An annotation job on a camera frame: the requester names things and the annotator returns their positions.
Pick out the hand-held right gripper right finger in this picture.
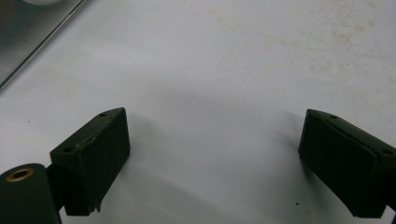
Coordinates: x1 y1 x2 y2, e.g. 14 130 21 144
297 108 396 219

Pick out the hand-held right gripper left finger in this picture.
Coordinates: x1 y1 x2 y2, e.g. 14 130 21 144
46 106 131 217

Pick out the white round object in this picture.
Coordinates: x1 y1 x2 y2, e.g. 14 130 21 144
21 0 63 7

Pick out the metal tray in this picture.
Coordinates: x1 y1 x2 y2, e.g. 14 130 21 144
0 0 88 91

